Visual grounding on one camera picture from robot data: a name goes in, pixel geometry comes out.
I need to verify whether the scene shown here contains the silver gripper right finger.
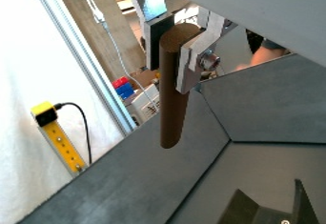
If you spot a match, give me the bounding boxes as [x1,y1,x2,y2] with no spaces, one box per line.
[177,7,233,94]

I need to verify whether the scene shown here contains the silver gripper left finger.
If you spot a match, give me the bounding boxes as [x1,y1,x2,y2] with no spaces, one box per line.
[131,0,175,70]

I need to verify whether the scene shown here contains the brown oval rod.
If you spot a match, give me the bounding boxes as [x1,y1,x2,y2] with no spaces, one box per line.
[159,23,201,149]

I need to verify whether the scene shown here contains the black curved fixture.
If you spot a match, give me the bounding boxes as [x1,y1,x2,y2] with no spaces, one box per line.
[215,178,321,224]

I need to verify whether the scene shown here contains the red and blue boxes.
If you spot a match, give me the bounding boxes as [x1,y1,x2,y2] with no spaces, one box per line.
[112,76,135,100]

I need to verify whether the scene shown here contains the black sensor cable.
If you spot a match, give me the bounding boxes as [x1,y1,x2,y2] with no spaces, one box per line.
[52,102,94,165]

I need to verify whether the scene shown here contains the yellow sensor bracket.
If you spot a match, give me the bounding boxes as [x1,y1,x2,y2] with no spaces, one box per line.
[31,101,87,176]

